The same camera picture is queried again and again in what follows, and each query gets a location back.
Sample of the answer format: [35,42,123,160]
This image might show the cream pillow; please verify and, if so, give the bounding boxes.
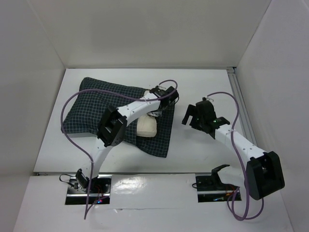
[136,90,159,139]

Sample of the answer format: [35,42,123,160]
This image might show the dark checked pillowcase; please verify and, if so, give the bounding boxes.
[62,77,175,158]

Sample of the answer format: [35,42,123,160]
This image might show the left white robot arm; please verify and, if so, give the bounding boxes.
[76,86,179,193]

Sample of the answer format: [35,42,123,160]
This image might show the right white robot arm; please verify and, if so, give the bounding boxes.
[182,98,285,200]

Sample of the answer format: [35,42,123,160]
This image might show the aluminium rail at right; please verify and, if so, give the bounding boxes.
[226,67,266,172]

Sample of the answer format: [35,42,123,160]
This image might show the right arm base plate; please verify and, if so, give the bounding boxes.
[192,174,237,203]

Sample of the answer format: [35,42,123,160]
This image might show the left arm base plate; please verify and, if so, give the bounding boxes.
[65,175,113,205]

